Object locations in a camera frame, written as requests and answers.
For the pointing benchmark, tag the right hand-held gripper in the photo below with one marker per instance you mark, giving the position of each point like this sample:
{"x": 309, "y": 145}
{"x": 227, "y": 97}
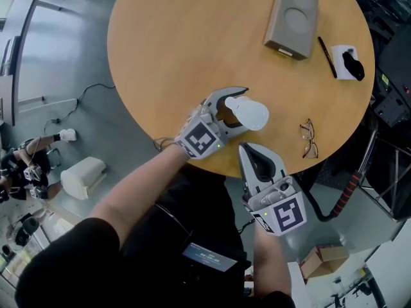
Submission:
{"x": 282, "y": 213}

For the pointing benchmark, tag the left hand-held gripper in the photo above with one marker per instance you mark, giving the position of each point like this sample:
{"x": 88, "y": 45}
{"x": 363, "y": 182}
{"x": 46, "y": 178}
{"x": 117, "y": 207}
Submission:
{"x": 199, "y": 140}

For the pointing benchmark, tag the person's right forearm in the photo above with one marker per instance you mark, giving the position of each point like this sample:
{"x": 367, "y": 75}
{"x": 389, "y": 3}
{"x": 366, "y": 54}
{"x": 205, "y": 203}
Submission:
{"x": 269, "y": 261}

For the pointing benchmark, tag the person's left forearm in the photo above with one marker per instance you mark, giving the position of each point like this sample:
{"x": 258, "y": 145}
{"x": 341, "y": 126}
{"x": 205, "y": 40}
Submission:
{"x": 138, "y": 188}

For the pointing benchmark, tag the thin-framed eyeglasses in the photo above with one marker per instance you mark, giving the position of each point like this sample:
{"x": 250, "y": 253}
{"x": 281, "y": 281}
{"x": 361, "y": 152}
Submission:
{"x": 311, "y": 149}

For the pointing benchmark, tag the black chest-mounted screen device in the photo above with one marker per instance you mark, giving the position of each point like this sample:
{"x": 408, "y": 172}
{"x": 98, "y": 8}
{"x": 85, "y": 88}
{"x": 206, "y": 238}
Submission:
{"x": 208, "y": 257}

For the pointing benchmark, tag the grey box with round recesses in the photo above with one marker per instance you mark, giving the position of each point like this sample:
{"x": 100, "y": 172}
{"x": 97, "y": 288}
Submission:
{"x": 289, "y": 21}

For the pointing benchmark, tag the black pen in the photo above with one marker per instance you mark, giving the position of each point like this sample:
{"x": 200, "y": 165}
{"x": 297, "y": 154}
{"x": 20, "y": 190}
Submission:
{"x": 327, "y": 56}

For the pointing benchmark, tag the brown cardboard box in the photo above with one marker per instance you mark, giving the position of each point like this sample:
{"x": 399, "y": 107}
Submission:
{"x": 330, "y": 258}

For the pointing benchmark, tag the small white box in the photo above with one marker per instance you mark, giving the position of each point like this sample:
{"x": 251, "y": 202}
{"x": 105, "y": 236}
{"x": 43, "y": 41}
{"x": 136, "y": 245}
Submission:
{"x": 337, "y": 66}

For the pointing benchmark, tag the white plastic bin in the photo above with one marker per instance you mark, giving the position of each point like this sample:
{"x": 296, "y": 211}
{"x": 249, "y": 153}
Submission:
{"x": 82, "y": 178}

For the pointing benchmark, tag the black equipment case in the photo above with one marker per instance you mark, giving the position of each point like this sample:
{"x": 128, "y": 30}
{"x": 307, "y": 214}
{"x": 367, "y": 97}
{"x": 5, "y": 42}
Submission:
{"x": 395, "y": 59}

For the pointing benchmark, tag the person's black shirt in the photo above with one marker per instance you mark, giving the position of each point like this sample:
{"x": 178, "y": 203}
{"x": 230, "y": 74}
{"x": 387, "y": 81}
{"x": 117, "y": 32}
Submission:
{"x": 64, "y": 261}

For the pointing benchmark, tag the black flat box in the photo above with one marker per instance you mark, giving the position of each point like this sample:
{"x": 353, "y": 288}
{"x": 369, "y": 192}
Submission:
{"x": 9, "y": 56}

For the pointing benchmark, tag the long dark desk white legs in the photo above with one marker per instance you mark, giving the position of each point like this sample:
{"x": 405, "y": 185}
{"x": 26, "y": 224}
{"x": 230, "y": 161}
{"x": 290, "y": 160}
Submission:
{"x": 19, "y": 11}

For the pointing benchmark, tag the black crate with silver frame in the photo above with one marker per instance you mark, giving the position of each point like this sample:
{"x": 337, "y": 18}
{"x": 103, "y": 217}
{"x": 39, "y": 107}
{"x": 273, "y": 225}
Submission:
{"x": 395, "y": 172}

